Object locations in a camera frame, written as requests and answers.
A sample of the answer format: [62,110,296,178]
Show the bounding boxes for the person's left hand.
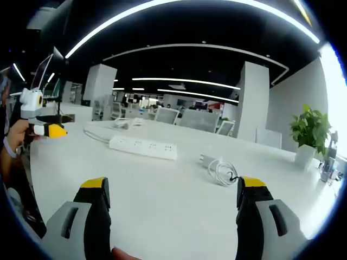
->
[7,118,42,148]

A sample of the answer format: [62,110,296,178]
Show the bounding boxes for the white partition panel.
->
[255,126,283,150]

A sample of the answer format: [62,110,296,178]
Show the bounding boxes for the white power strip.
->
[108,134,178,161]

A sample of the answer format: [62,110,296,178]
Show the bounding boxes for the white power strip cable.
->
[82,121,116,144]

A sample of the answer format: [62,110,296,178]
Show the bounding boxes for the white plant pot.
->
[294,144,318,170]

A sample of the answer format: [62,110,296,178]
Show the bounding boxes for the grey desktop device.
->
[319,131,340,183]

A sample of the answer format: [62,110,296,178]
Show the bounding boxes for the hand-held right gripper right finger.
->
[236,175,312,260]

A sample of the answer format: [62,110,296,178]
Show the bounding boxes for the white wristband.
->
[2,136,17,159]

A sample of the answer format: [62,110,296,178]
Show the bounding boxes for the white charger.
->
[198,153,222,168]

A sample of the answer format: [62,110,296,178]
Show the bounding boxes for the white desk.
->
[29,118,341,260]

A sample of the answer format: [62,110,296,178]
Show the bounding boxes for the long ceiling light strip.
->
[64,0,321,60]

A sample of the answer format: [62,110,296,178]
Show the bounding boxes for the computer monitor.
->
[30,53,54,92]

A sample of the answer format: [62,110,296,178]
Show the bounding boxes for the green potted plant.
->
[288,103,333,157]

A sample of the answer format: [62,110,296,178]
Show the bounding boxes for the white items on desk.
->
[113,117,145,130]

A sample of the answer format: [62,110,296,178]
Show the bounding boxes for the coiled white charger cable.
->
[208,159,241,187]

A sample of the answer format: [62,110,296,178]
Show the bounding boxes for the person's dark clothing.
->
[0,159,47,239]

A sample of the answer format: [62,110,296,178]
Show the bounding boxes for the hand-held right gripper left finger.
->
[42,177,112,260]

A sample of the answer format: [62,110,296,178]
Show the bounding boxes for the person's right hand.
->
[111,246,142,260]

